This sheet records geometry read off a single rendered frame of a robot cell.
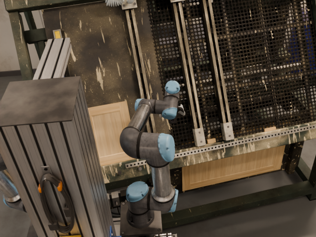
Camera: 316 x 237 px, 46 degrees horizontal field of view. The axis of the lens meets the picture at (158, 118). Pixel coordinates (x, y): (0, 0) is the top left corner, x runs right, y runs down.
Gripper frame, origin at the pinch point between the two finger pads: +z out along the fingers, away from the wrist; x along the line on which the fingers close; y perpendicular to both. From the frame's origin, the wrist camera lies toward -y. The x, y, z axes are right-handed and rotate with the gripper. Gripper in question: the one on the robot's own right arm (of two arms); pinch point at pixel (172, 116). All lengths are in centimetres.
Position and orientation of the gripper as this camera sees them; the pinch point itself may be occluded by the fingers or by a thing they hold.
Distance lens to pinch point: 221.7
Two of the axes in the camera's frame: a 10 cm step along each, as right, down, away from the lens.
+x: -10.0, 0.8, -0.1
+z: 0.3, 4.0, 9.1
